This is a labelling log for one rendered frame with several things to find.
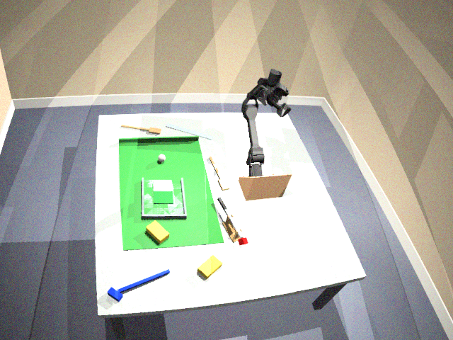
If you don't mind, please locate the green flat mat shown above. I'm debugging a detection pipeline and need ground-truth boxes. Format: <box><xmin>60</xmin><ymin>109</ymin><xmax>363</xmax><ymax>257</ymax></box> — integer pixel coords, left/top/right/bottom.
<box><xmin>119</xmin><ymin>140</ymin><xmax>224</xmax><ymax>251</ymax></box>

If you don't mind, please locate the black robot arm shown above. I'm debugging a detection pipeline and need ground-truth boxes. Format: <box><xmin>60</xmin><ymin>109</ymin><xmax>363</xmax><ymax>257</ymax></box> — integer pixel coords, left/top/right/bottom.
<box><xmin>241</xmin><ymin>69</ymin><xmax>289</xmax><ymax>176</ymax></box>

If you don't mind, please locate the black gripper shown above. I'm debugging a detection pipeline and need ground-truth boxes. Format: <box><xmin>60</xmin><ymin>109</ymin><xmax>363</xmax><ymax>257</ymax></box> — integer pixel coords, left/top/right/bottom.
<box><xmin>253</xmin><ymin>85</ymin><xmax>291</xmax><ymax>117</ymax></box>

